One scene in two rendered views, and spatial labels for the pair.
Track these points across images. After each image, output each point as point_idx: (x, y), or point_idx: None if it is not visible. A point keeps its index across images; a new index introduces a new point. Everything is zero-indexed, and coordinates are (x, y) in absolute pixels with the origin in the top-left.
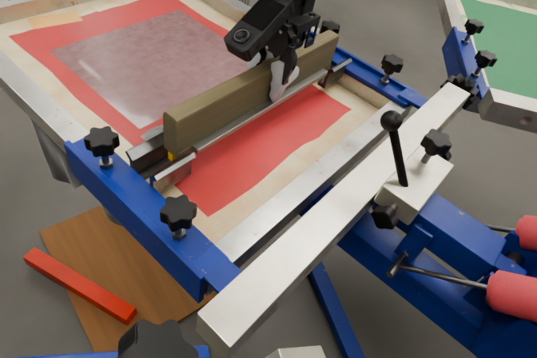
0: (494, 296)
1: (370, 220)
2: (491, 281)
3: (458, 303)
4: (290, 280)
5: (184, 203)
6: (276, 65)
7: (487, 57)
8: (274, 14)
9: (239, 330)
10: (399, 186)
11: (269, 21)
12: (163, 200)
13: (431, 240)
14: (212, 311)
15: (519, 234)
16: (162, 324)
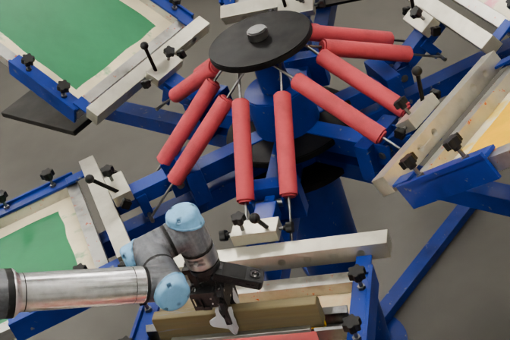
0: (295, 191)
1: (265, 278)
2: (288, 193)
3: (284, 231)
4: (347, 234)
5: (351, 270)
6: (234, 294)
7: (83, 267)
8: (232, 265)
9: (379, 231)
10: (270, 226)
11: (238, 265)
12: (351, 306)
13: None
14: (381, 240)
15: (250, 199)
16: (401, 162)
